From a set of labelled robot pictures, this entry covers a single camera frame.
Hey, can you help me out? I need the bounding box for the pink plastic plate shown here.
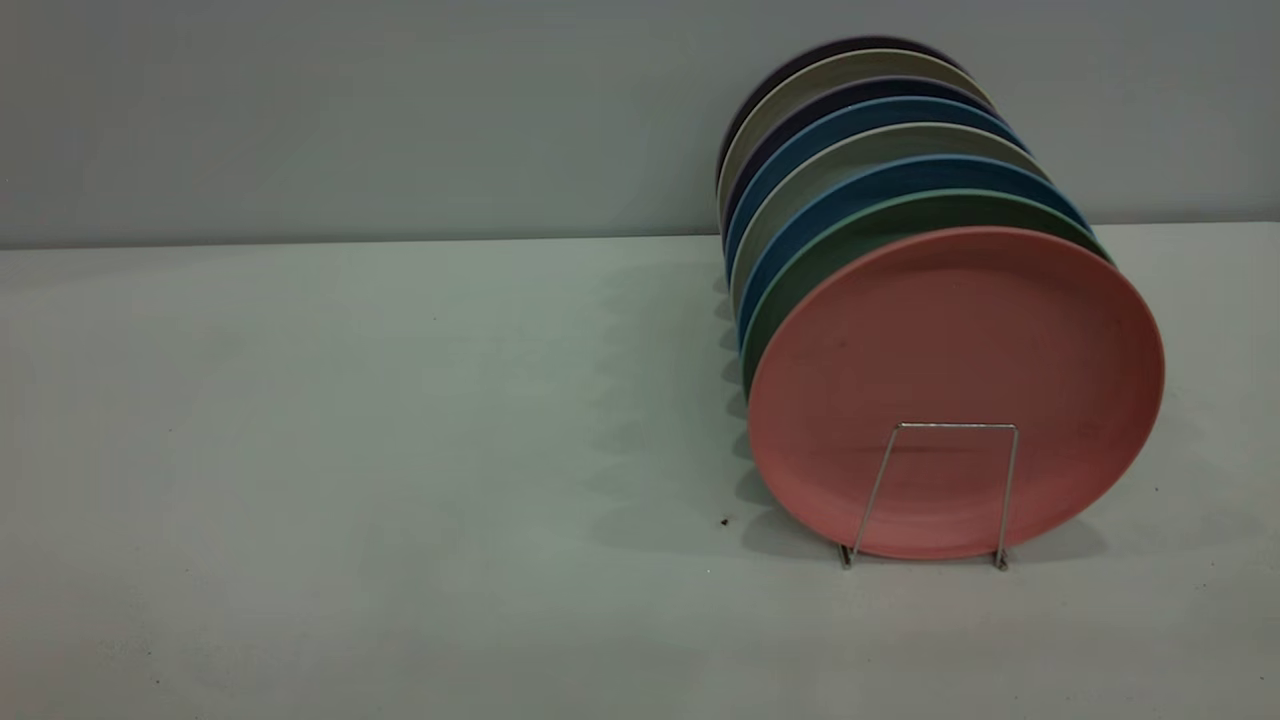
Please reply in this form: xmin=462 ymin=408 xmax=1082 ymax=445
xmin=747 ymin=226 xmax=1166 ymax=561

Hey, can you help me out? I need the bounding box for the green plastic plate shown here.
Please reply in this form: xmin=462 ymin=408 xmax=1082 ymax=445
xmin=741 ymin=188 xmax=1113 ymax=396

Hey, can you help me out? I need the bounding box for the blue plastic plate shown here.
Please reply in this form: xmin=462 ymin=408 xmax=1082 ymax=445
xmin=724 ymin=95 xmax=1029 ymax=281
xmin=737 ymin=154 xmax=1093 ymax=351

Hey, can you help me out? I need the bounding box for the beige plastic plate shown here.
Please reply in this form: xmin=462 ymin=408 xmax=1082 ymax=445
xmin=730 ymin=122 xmax=1049 ymax=316
xmin=717 ymin=48 xmax=993 ymax=226

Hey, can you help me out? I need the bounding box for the dark purple plastic plate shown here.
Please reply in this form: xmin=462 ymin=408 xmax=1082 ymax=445
xmin=715 ymin=36 xmax=963 ymax=186

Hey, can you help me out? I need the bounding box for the metal wire plate rack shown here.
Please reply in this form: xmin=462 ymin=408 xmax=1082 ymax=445
xmin=838 ymin=421 xmax=1021 ymax=572

